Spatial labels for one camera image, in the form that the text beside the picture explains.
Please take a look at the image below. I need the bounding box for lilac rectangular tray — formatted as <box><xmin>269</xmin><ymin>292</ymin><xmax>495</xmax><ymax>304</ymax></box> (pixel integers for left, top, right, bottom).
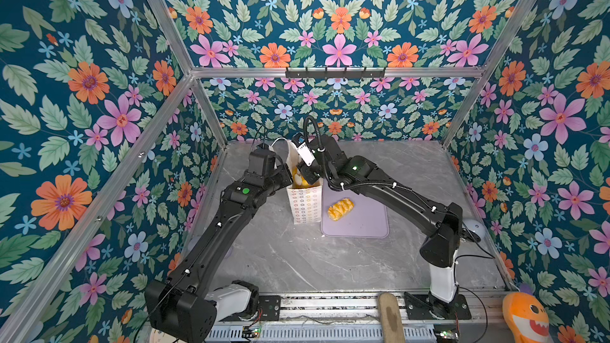
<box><xmin>321</xmin><ymin>183</ymin><xmax>390</xmax><ymax>239</ymax></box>

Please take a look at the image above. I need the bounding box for orange shark plush toy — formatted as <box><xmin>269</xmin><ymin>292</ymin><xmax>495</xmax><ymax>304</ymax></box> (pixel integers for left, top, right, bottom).
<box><xmin>502</xmin><ymin>292</ymin><xmax>552</xmax><ymax>343</ymax></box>

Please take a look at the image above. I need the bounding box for lilac flat pad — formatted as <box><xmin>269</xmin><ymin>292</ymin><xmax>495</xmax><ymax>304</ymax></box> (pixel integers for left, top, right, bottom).
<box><xmin>187</xmin><ymin>235</ymin><xmax>207</xmax><ymax>256</ymax></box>

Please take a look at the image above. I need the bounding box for white paper gift bag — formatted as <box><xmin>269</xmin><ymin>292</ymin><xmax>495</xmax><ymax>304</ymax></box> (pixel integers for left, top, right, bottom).
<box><xmin>271</xmin><ymin>138</ymin><xmax>323</xmax><ymax>225</ymax></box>

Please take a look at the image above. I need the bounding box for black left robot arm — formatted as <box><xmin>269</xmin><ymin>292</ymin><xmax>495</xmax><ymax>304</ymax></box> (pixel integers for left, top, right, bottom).
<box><xmin>145</xmin><ymin>143</ymin><xmax>292</xmax><ymax>342</ymax></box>

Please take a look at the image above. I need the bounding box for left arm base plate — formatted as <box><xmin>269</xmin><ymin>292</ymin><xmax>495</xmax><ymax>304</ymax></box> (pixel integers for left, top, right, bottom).
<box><xmin>238</xmin><ymin>295</ymin><xmax>282</xmax><ymax>323</ymax></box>

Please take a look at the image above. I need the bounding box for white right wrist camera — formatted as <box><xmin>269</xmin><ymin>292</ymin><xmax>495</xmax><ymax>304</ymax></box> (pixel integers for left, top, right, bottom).
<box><xmin>292</xmin><ymin>133</ymin><xmax>315</xmax><ymax>167</ymax></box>

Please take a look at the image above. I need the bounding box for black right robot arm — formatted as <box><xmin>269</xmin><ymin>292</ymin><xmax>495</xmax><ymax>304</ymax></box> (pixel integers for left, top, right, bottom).
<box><xmin>293</xmin><ymin>115</ymin><xmax>479</xmax><ymax>306</ymax></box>

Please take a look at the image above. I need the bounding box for rectangular loaf bread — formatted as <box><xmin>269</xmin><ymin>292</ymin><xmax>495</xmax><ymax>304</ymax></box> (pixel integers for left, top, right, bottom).
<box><xmin>292</xmin><ymin>168</ymin><xmax>311</xmax><ymax>189</ymax></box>

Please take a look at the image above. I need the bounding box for black wall hook rail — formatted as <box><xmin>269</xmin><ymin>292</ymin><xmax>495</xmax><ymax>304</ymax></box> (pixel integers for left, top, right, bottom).
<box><xmin>284</xmin><ymin>67</ymin><xmax>386</xmax><ymax>80</ymax></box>

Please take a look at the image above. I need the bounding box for wooden handle brush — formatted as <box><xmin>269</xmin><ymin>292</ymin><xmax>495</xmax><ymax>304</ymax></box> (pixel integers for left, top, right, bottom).
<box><xmin>377</xmin><ymin>292</ymin><xmax>406</xmax><ymax>343</ymax></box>

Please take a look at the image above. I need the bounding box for braided golden bread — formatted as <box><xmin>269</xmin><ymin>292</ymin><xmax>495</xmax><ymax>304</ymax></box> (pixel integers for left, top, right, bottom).
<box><xmin>327</xmin><ymin>198</ymin><xmax>354</xmax><ymax>222</ymax></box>

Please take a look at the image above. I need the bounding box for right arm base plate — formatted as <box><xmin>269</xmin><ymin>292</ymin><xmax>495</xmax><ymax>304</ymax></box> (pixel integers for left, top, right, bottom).
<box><xmin>403</xmin><ymin>292</ymin><xmax>472</xmax><ymax>320</ymax></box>

